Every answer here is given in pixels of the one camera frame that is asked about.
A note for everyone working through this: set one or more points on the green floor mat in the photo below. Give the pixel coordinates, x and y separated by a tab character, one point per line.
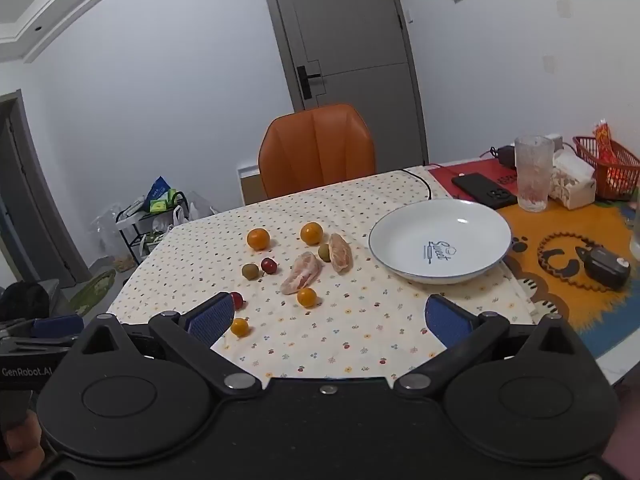
92	292

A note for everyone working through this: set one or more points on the grey door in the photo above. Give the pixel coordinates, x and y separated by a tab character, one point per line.
350	35

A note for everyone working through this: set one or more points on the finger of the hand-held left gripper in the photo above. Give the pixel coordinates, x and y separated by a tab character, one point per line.
57	326
35	346

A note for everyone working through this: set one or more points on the small orange round fruit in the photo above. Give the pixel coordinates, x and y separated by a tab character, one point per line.
239	327
307	297

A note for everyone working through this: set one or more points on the black bag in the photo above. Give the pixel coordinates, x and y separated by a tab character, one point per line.
22	300

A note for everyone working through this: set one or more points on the grey door frame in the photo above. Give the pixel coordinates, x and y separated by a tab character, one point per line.
30	160

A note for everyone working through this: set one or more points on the black shelf rack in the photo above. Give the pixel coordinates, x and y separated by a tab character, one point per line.
131	240

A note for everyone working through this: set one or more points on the white plastic bag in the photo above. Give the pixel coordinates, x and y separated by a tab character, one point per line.
197	210

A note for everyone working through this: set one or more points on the mandarin orange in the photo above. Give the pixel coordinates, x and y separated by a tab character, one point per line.
311	233
258	239

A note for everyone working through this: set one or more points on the orange cat mat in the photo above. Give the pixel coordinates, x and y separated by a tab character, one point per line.
595	310

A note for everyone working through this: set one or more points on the white ceramic plate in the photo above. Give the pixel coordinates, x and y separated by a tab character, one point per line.
440	230

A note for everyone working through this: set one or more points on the red snack packet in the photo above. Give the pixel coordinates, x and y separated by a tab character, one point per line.
604	140

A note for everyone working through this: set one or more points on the red cherry tomato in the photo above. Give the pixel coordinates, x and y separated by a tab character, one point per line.
238	300
268	265

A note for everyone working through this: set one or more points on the peeled pomelo segment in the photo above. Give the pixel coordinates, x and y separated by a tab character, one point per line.
341	253
301	273

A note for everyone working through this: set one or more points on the black smartphone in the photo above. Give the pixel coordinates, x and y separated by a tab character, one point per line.
482	189

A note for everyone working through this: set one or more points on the person's left hand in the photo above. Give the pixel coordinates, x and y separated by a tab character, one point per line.
20	440

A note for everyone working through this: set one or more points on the brown kiwi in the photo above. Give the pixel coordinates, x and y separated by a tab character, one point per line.
249	271
324	252

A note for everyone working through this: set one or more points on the blue bag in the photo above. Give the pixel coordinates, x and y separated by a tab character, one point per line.
159	192

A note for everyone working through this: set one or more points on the black handheld device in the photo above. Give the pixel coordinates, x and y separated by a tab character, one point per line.
606	267

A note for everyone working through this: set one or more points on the clear drinking glass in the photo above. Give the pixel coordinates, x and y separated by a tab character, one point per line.
534	175

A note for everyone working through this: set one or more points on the orange chair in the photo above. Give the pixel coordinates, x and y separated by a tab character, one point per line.
315	145

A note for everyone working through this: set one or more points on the red plastic basket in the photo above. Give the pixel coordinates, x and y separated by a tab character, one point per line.
620	175

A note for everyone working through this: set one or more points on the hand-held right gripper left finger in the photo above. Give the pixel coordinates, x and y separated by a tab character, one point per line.
210	317

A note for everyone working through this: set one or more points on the floral tablecloth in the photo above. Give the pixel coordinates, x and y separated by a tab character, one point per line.
350	325

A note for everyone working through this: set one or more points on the red mat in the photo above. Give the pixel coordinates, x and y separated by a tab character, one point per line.
447	171

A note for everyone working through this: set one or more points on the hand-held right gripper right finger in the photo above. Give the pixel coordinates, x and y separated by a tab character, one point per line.
447	321

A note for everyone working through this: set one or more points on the white power adapter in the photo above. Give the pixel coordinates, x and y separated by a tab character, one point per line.
555	141

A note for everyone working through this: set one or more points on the clear plastic bag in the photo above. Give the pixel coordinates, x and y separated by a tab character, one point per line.
106	230

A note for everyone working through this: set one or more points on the white tissue box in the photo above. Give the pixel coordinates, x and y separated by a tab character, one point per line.
572	182

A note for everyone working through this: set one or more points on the black power adapter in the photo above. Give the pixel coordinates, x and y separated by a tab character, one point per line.
506	157

